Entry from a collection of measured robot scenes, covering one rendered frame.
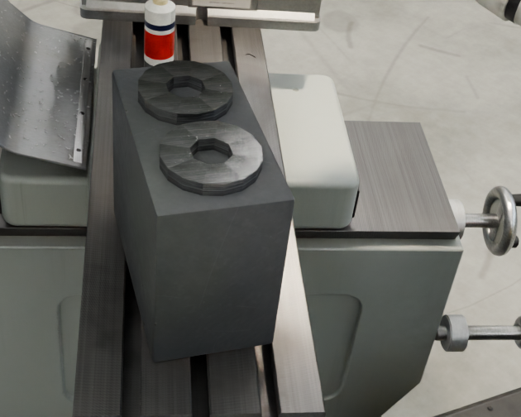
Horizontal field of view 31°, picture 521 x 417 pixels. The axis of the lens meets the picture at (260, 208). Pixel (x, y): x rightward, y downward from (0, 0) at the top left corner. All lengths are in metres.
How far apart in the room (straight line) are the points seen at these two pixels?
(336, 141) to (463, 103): 1.77
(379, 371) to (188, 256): 0.83
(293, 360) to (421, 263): 0.53
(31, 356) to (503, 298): 1.34
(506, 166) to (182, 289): 2.13
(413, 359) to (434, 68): 1.82
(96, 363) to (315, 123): 0.62
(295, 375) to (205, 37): 0.61
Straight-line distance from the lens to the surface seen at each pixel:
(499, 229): 1.59
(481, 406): 1.41
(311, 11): 1.39
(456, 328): 1.53
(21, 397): 1.59
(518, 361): 2.31
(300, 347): 0.92
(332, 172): 1.30
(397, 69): 3.20
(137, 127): 0.85
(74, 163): 1.22
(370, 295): 1.43
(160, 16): 1.24
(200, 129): 0.83
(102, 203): 1.05
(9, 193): 1.28
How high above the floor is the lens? 1.66
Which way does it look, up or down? 41 degrees down
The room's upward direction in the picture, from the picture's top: 7 degrees clockwise
